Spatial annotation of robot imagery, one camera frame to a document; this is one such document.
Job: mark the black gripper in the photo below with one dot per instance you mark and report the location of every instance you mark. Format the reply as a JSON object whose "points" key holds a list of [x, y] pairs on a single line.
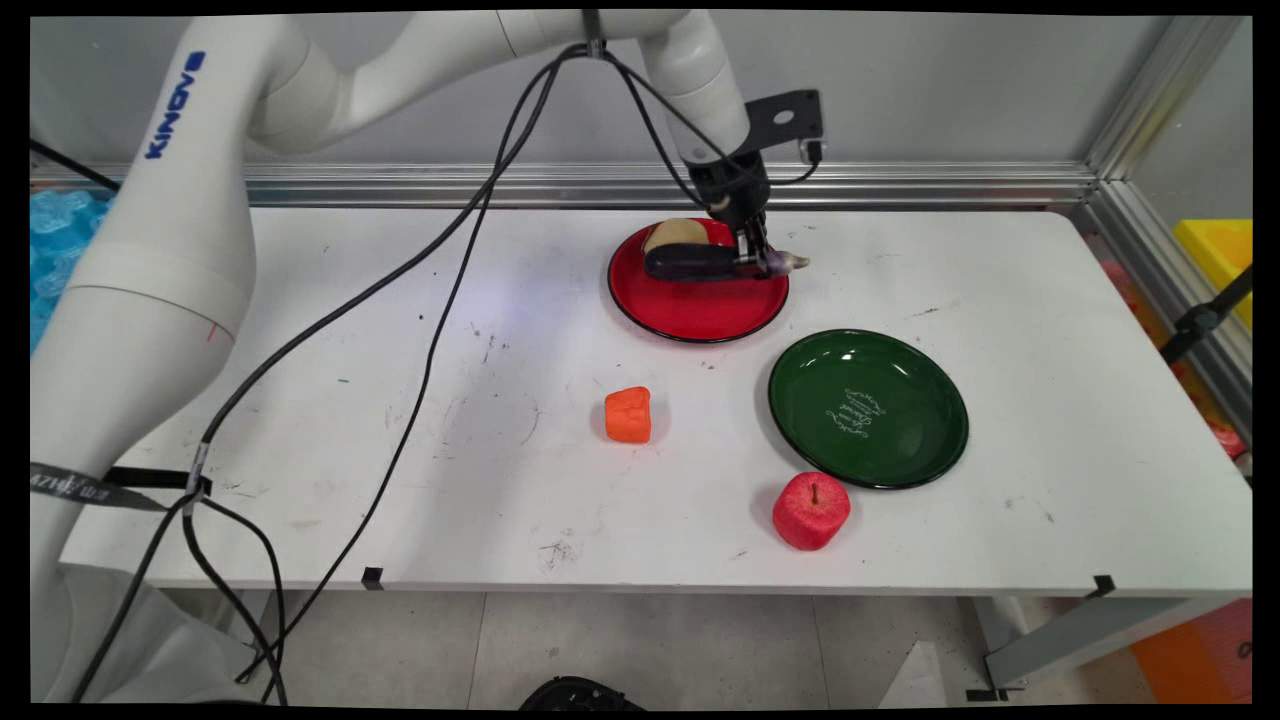
{"points": [[732, 188]]}

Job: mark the purple toy eggplant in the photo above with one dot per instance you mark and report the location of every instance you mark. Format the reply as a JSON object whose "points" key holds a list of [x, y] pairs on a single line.
{"points": [[690, 261]]}

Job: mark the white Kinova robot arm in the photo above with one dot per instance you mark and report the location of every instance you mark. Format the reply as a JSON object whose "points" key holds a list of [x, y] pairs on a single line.
{"points": [[150, 300]]}

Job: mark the beige toy potato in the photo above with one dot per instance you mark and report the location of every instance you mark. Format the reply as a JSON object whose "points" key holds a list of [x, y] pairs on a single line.
{"points": [[676, 233]]}

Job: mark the red plate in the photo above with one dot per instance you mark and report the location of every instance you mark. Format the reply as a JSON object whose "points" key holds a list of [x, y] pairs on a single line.
{"points": [[695, 310]]}

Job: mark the green plate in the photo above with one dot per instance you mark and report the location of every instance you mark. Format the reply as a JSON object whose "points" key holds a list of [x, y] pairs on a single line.
{"points": [[868, 410]]}

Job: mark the orange toy pepper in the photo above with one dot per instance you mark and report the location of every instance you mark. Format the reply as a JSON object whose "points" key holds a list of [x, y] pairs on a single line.
{"points": [[628, 415]]}

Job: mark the red toy apple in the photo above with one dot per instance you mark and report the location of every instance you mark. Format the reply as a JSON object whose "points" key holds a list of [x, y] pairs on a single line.
{"points": [[811, 511]]}

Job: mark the yellow plastic bin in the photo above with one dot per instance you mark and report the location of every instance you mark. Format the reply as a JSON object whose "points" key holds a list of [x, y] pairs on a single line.
{"points": [[1222, 250]]}

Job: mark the black round floor object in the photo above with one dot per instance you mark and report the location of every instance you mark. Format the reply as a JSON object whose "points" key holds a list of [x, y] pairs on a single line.
{"points": [[580, 694]]}

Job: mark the black tape marker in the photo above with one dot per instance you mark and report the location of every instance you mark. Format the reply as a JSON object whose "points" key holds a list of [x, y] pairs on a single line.
{"points": [[373, 577], [1104, 586]]}

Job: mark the grey table leg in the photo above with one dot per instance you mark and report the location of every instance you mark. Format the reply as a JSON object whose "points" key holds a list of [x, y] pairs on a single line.
{"points": [[1080, 640]]}

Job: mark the orange box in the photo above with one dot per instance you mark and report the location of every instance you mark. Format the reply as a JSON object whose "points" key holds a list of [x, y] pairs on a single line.
{"points": [[1195, 655]]}

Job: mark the blue bubble foam sheet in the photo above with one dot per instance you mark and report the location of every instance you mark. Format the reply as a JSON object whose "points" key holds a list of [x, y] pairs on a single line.
{"points": [[58, 250]]}

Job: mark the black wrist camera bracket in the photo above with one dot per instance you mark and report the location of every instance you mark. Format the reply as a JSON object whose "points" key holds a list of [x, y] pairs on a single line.
{"points": [[790, 118]]}

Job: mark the horizontal aluminium frame rail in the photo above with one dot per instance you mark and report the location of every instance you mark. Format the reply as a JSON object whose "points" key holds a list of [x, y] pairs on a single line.
{"points": [[900, 185]]}

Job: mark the sloping aluminium side rail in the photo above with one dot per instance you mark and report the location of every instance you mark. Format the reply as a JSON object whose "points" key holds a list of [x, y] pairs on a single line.
{"points": [[1150, 260]]}

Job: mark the aluminium corner post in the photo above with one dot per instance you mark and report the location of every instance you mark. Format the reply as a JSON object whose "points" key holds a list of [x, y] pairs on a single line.
{"points": [[1160, 95]]}

